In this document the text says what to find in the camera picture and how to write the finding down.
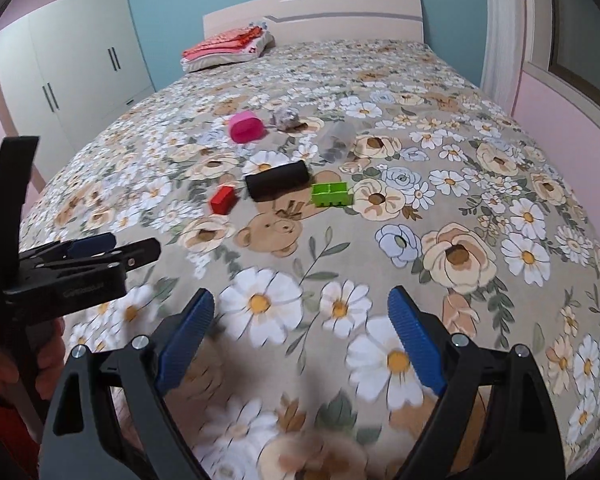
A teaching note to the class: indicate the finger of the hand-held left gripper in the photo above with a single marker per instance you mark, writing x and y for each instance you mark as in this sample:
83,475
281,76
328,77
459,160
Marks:
94,244
135,252

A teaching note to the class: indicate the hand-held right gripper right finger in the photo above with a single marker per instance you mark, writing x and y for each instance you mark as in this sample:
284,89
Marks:
415,340

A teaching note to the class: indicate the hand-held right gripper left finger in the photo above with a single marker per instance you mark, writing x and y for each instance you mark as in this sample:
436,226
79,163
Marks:
190,340

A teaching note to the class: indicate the red block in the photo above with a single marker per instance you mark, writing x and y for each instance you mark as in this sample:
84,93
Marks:
223,199

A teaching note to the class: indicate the black cylinder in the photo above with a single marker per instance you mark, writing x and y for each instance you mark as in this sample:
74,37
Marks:
277,180

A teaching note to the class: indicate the pink plastic container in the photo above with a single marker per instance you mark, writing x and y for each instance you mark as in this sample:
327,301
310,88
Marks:
245,127

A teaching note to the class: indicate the green plastic box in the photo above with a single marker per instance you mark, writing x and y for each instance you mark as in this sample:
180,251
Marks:
331,194

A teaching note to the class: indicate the paper ball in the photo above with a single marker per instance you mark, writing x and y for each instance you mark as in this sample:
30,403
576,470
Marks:
285,117

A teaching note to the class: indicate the clear plastic bottle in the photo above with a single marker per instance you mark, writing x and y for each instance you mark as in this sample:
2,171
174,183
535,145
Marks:
337,142

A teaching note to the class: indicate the person's left forearm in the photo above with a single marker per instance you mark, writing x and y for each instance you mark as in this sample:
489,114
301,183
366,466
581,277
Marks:
0,435

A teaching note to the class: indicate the floral bear blanket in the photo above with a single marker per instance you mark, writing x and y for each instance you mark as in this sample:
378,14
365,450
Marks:
430,160

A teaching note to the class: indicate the white wardrobe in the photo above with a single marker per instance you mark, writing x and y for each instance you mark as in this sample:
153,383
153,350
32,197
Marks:
75,60

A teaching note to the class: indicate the folded red pink blanket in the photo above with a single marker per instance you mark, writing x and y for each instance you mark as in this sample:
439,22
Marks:
220,60

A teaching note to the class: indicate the red folded cloth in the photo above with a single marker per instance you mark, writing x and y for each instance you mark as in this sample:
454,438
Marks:
220,42

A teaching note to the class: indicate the cream bed headboard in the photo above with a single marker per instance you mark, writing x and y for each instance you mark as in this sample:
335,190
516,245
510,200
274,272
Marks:
330,12

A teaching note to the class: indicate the window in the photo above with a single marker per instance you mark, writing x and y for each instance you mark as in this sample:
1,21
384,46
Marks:
585,15

